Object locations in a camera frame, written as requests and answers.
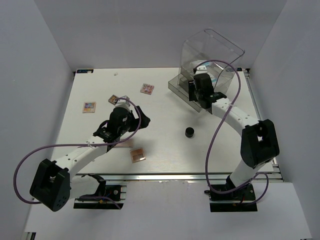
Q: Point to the pale pink flat compact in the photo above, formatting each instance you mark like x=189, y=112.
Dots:
x=126, y=144

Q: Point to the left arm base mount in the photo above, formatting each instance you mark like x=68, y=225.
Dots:
x=93, y=192

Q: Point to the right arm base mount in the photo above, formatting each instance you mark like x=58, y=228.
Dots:
x=234, y=202

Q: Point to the white cotton pad bag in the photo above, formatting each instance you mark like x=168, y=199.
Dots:
x=217, y=78
x=200, y=64

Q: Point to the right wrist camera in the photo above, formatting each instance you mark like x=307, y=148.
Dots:
x=202, y=69

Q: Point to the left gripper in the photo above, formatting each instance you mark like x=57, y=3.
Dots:
x=145, y=121

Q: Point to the pink blush palette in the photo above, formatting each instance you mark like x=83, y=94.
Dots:
x=147, y=88

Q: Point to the black round jar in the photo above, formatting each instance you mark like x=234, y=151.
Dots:
x=189, y=132

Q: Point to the brown quad eyeshadow palette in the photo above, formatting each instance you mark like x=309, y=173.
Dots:
x=137, y=155

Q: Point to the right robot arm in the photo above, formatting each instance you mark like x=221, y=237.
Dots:
x=259, y=142

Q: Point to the black label sticker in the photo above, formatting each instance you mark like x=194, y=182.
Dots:
x=84, y=71

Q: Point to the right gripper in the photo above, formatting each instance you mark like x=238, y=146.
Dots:
x=191, y=87

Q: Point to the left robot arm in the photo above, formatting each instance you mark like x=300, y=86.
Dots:
x=57, y=181

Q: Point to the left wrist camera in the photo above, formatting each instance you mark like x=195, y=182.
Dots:
x=123, y=102

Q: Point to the colourful square eyeshadow palette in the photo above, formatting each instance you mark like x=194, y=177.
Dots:
x=89, y=107

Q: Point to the clear acrylic organizer with drawers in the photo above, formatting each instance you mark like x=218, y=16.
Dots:
x=207, y=45

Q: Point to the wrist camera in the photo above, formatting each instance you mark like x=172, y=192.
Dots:
x=123, y=102
x=202, y=69

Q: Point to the long brown eyeshadow palette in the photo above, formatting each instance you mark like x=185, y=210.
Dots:
x=113, y=99

